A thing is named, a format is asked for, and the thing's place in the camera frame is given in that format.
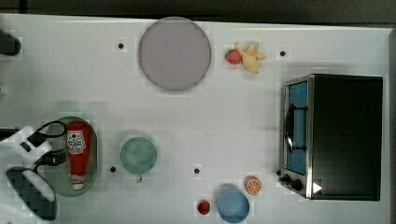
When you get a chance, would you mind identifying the black cable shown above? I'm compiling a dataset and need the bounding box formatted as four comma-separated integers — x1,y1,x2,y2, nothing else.
29,120,68,147

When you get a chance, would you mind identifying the blue bowl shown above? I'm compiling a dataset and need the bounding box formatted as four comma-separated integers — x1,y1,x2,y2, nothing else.
217,189,250,223

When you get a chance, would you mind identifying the green mug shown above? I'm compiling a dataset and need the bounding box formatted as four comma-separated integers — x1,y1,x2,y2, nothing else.
119,136,158,183

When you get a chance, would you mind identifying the red plush ketchup bottle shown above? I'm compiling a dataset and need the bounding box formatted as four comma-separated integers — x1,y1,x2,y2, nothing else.
66,121,91,190

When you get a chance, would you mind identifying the yellow toy banana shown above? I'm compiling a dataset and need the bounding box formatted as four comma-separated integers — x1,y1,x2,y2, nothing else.
234,42,267,74

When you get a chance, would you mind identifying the grey round plate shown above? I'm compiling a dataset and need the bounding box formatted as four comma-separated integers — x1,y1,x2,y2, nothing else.
138,17,211,91

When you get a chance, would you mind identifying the black toaster oven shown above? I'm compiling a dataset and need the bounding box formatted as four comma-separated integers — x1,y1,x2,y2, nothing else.
276,74,383,202

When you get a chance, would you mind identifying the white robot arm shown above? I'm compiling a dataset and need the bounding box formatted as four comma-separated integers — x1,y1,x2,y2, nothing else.
0,126,66,224

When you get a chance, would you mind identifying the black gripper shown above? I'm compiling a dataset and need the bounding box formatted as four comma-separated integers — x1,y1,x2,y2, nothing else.
40,149,67,166

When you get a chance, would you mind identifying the toy orange slice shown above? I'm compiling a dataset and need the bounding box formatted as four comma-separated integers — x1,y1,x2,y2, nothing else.
245,175,262,195

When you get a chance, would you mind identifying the small red toy strawberry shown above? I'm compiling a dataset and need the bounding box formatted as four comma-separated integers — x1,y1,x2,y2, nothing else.
197,201,210,216

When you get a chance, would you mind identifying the black object at edge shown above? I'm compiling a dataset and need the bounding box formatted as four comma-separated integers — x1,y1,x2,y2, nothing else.
0,30,21,56

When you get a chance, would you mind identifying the green oval strainer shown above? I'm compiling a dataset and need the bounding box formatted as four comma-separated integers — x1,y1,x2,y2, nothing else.
44,116,100,197

